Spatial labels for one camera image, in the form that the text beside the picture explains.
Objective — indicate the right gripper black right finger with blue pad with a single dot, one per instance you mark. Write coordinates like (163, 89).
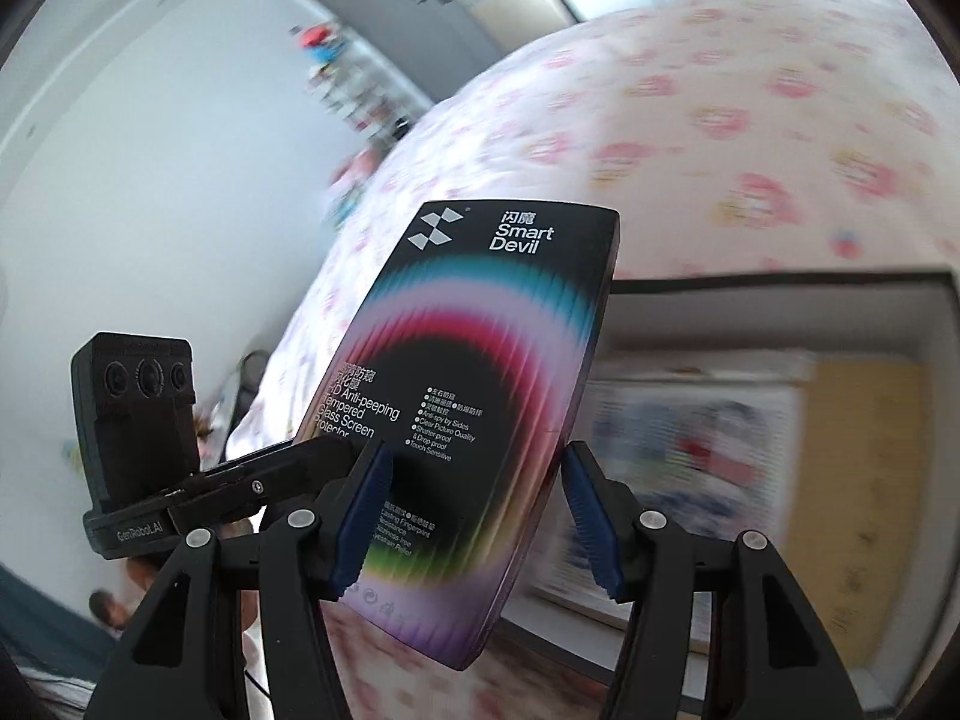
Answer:
(600, 532)

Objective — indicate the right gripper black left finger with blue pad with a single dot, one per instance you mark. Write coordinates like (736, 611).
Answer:
(182, 655)

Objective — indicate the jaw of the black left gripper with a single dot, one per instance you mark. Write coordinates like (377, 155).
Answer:
(241, 488)

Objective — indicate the black Smart Devil screen-protector box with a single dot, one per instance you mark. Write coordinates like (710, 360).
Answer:
(467, 359)

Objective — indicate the black cardboard storage box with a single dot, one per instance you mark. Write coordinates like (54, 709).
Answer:
(791, 444)

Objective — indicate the grey door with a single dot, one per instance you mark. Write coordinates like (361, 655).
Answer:
(437, 44)

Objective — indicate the pink cartoon print blanket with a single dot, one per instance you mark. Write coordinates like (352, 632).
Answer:
(759, 152)

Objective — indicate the white wire shelf rack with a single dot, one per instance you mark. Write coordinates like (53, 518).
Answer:
(359, 86)

